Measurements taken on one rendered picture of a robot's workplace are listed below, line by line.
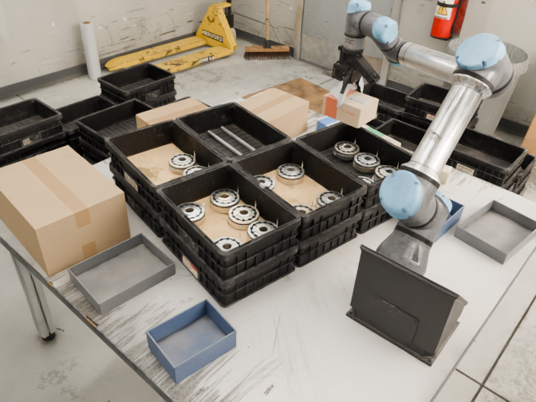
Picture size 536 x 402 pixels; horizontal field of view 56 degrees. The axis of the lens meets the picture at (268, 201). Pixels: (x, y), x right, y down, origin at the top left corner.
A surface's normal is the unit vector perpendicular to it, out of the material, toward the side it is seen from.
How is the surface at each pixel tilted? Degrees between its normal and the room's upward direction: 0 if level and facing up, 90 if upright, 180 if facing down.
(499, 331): 0
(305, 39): 90
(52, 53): 90
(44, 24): 90
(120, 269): 0
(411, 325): 90
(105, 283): 0
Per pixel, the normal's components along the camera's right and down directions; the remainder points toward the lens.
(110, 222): 0.69, 0.45
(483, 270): 0.04, -0.80
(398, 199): -0.65, -0.21
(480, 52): -0.51, -0.43
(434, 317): -0.63, 0.44
